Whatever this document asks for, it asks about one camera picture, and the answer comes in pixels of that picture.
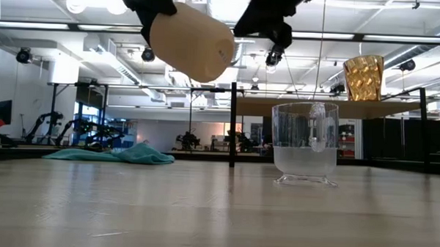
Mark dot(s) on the background black robot arm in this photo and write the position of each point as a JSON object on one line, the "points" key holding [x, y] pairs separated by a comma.
{"points": [[106, 136], [247, 141], [188, 140], [44, 123], [75, 127]]}

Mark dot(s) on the background black rack frame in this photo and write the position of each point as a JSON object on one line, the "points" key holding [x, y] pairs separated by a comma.
{"points": [[53, 106]]}

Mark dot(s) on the teal cloth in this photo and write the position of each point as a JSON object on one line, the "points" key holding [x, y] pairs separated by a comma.
{"points": [[138, 155]]}

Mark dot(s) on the black aluminium table frame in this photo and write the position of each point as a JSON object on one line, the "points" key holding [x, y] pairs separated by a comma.
{"points": [[232, 138]]}

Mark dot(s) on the red storage rack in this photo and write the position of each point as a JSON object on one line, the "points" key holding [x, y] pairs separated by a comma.
{"points": [[347, 142]]}

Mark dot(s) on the black partition panel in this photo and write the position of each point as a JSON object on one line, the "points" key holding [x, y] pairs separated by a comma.
{"points": [[392, 138]]}

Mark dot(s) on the dark wall monitor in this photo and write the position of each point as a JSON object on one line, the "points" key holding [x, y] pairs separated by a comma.
{"points": [[1, 112]]}

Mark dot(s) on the white ventilation duct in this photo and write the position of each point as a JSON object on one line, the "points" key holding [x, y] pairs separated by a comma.
{"points": [[115, 65]]}

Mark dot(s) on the black ceiling spot lamp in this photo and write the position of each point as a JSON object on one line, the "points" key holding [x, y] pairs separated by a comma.
{"points": [[273, 57], [148, 55], [23, 55], [407, 65]]}

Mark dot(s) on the orange ceramic mug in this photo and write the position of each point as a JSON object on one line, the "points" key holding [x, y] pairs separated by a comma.
{"points": [[193, 42]]}

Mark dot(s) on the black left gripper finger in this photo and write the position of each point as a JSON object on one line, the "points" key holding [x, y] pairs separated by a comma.
{"points": [[146, 25]]}

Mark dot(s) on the clear glass mug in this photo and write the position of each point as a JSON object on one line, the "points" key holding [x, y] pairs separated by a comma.
{"points": [[303, 141]]}

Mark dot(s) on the wooden shelf board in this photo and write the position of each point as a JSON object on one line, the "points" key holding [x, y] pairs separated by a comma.
{"points": [[371, 109]]}

